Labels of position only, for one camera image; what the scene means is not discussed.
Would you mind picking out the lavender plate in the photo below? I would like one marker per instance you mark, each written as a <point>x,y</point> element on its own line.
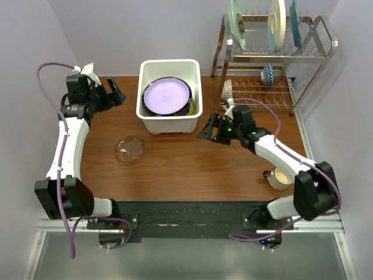
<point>166,96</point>

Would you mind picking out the clear glass plate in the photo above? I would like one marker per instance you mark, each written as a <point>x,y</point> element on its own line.
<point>129,150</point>

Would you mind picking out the mint plate in rack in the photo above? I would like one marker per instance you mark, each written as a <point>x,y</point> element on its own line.
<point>237,24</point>

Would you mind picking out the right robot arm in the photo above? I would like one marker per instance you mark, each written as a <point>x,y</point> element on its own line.
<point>315,187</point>

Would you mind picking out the metal dish rack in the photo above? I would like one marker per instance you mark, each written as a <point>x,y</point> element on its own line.
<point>319,42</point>

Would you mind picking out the cream blue spiral plate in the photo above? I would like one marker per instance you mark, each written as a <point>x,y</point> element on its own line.
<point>276,25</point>

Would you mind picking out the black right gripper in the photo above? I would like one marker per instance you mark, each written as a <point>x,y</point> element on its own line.
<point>217,122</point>

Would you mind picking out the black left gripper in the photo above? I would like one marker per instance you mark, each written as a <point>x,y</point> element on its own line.
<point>114,98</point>

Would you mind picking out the white plastic bin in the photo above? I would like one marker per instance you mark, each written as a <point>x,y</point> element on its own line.
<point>165,90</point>

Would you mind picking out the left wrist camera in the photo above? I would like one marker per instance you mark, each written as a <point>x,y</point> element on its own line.
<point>88,70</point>

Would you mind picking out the woven bamboo plate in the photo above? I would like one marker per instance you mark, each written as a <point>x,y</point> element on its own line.
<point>193,108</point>

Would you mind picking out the black gold striped plate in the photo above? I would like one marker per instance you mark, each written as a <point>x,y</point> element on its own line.
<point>186,108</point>

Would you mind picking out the blue zigzag bowl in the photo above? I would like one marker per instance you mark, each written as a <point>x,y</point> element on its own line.
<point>268,75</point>

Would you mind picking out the teal plate in rack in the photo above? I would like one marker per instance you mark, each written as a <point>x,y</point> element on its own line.
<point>295,25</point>

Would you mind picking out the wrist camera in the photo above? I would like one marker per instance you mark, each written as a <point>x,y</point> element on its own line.
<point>228,107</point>
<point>88,70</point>

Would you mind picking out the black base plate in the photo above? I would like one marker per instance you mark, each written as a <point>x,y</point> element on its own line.
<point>197,220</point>

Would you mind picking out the aluminium frame rail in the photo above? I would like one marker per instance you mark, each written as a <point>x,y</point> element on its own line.
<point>312,250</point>

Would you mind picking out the cream ceramic mug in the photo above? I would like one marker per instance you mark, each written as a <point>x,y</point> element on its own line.
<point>277,179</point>

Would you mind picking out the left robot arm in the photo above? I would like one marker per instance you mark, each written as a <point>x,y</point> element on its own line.
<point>63,189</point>

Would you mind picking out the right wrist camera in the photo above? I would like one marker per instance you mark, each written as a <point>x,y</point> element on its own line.
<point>228,107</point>

